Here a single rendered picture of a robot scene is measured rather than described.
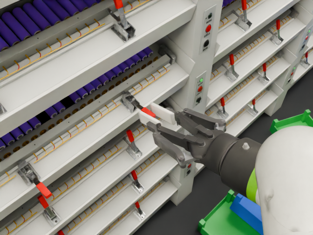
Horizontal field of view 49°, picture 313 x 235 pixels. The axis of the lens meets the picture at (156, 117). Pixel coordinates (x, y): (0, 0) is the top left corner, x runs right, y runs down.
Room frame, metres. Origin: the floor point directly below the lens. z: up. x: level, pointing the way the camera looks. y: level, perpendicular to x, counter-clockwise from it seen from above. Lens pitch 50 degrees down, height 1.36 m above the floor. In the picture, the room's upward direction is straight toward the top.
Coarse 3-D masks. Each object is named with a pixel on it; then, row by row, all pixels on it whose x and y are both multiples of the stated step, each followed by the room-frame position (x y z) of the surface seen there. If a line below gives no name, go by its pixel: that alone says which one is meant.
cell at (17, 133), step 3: (15, 129) 0.43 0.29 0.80; (18, 129) 0.43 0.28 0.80; (12, 132) 0.42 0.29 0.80; (15, 132) 0.42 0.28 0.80; (18, 132) 0.42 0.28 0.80; (21, 132) 0.43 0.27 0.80; (15, 135) 0.42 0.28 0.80; (18, 135) 0.42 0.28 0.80; (21, 135) 0.42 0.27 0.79; (15, 138) 0.42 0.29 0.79; (18, 138) 0.42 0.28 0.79
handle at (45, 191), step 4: (28, 172) 0.34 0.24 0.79; (28, 176) 0.33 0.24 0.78; (32, 176) 0.33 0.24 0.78; (32, 180) 0.33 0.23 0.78; (36, 180) 0.32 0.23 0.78; (36, 184) 0.32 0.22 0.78; (40, 184) 0.31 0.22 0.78; (40, 188) 0.31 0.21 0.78; (44, 188) 0.31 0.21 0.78; (44, 192) 0.30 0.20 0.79; (48, 192) 0.30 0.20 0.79; (48, 196) 0.29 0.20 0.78
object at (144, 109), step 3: (132, 102) 0.53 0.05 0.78; (135, 102) 0.53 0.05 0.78; (135, 105) 0.51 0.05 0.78; (138, 105) 0.51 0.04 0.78; (141, 105) 0.51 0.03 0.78; (138, 108) 0.51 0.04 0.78; (141, 108) 0.51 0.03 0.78; (144, 108) 0.50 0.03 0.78; (144, 111) 0.49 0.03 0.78; (147, 111) 0.49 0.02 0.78; (150, 111) 0.49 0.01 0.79; (150, 114) 0.48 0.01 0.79; (153, 114) 0.48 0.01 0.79
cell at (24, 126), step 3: (24, 123) 0.44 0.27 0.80; (27, 123) 0.45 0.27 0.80; (21, 126) 0.44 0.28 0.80; (24, 126) 0.44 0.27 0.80; (27, 126) 0.44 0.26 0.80; (30, 126) 0.44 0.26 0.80; (21, 129) 0.44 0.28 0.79; (24, 129) 0.43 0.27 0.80; (27, 129) 0.43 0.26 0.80; (30, 129) 0.44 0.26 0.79; (24, 132) 0.43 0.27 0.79; (27, 132) 0.43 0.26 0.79
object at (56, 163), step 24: (168, 48) 0.70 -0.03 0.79; (168, 72) 0.64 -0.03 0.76; (144, 96) 0.56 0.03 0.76; (168, 96) 0.60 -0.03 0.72; (48, 120) 0.47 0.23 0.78; (120, 120) 0.49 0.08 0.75; (72, 144) 0.42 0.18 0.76; (96, 144) 0.44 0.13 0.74; (48, 168) 0.37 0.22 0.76; (0, 192) 0.31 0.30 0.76; (24, 192) 0.31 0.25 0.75; (0, 216) 0.28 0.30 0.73
